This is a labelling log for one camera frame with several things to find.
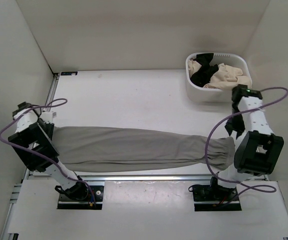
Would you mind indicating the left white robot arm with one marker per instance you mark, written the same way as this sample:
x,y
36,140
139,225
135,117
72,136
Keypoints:
x,y
32,141

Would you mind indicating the left aluminium rail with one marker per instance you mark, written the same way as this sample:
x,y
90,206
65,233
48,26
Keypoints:
x,y
49,99

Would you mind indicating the blue label sticker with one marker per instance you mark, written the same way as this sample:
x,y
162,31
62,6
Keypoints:
x,y
69,73

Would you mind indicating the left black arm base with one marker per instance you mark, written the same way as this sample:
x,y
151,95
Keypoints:
x,y
79,197

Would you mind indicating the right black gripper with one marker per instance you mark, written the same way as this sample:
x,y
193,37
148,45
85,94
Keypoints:
x,y
230,126

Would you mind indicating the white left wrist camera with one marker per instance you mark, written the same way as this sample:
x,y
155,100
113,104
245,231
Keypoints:
x,y
48,116

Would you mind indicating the beige trousers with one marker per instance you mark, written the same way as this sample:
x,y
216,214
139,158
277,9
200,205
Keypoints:
x,y
226,78

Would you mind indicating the front aluminium rail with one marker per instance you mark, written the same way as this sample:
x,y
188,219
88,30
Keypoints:
x,y
186,177

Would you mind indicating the white laundry basket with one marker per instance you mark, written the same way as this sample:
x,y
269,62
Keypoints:
x,y
198,94

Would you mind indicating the grey trousers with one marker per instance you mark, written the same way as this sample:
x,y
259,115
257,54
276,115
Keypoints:
x,y
109,149

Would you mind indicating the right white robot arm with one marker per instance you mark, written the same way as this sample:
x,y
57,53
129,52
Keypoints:
x,y
258,148

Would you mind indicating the black trousers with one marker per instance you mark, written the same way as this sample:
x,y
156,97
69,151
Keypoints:
x,y
202,76

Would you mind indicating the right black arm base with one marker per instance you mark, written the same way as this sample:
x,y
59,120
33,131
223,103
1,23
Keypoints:
x,y
209,198

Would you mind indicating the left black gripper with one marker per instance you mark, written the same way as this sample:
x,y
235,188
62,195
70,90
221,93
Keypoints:
x,y
50,126

